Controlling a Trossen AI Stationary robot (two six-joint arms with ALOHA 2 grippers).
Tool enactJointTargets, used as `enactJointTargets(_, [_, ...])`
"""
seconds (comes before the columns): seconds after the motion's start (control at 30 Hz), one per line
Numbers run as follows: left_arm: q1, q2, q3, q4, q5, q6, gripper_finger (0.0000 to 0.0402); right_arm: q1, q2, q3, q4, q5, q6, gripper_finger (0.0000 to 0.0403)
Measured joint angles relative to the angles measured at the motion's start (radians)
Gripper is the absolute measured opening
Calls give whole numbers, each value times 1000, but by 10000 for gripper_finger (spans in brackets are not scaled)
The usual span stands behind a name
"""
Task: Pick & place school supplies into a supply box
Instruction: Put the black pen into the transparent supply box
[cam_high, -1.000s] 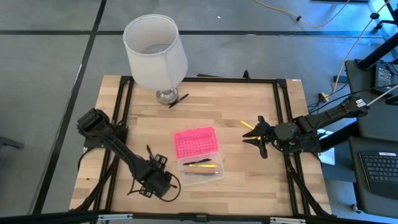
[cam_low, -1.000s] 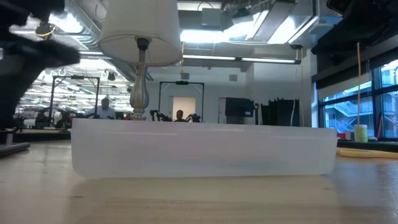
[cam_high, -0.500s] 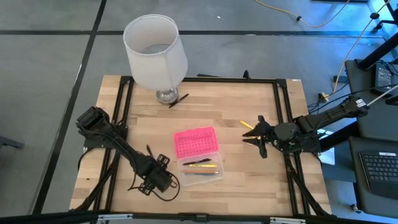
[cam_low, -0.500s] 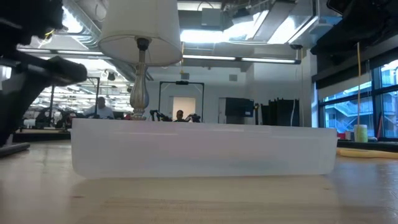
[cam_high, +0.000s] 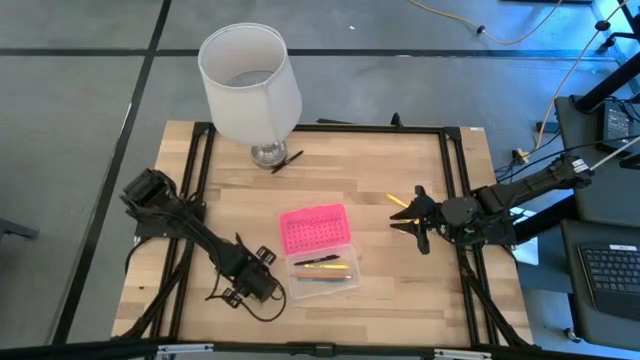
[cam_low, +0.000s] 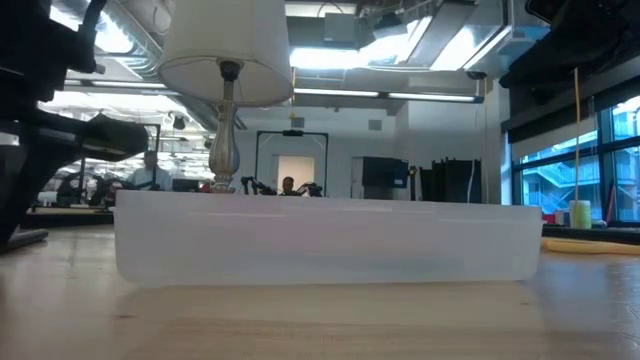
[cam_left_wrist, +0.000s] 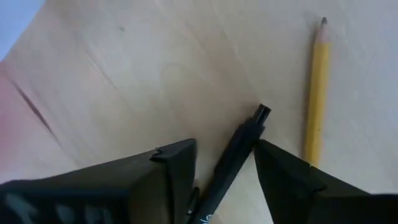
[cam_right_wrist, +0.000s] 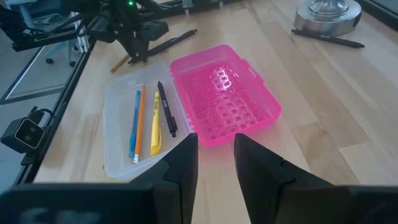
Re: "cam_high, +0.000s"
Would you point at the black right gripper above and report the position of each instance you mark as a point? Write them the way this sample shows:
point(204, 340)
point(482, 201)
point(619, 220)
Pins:
point(427, 217)

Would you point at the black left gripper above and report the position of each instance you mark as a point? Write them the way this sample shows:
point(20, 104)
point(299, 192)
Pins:
point(252, 282)

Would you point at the black pen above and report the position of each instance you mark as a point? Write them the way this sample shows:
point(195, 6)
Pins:
point(287, 161)
point(316, 260)

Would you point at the yellow highlighter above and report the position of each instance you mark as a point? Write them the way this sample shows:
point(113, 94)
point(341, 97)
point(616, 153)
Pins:
point(327, 266)
point(396, 200)

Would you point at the pink lidded clear pencil box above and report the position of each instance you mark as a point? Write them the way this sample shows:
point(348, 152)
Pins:
point(315, 230)

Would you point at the blue pen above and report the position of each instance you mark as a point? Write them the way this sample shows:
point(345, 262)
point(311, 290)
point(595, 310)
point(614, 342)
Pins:
point(330, 280)

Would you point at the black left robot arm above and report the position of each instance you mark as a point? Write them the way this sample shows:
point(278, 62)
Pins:
point(190, 225)

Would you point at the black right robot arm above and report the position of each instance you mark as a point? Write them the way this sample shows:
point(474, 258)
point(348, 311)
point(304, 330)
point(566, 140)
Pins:
point(525, 187)

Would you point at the black beam silver brackets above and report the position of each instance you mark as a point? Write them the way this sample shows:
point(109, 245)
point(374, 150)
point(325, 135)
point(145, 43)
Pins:
point(320, 350)

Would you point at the yellow power plug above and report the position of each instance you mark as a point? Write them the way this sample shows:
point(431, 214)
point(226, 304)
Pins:
point(520, 156)

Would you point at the black diagonal support bar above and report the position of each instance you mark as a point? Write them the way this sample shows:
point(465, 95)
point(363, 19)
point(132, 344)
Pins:
point(550, 217)

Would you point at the white table lamp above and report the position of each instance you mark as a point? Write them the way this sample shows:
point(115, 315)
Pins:
point(250, 110)

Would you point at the grey desk with adapter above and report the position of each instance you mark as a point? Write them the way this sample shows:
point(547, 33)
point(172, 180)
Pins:
point(600, 200)

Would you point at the desk caster wheel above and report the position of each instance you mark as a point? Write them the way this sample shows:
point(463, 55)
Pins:
point(572, 335)

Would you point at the black keyboard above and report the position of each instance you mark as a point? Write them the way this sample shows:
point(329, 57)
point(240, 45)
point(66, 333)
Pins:
point(615, 275)

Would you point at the grey desk with keyboard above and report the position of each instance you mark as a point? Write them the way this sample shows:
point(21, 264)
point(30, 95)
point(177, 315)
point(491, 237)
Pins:
point(600, 335)

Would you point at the black power adapter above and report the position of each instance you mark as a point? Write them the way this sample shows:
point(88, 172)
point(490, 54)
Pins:
point(616, 125)

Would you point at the grey chair base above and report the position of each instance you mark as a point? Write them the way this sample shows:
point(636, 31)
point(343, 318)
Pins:
point(15, 227)

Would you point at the thick black stand bar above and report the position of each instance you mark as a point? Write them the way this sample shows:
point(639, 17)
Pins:
point(610, 82)

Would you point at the black stand leg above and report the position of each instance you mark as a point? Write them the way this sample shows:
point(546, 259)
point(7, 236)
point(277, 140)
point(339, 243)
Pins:
point(625, 35)

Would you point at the small black bracket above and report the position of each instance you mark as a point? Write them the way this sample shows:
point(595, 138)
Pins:
point(396, 120)

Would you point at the black aluminium table frame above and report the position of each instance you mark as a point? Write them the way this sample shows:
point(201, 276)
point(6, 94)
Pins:
point(350, 128)

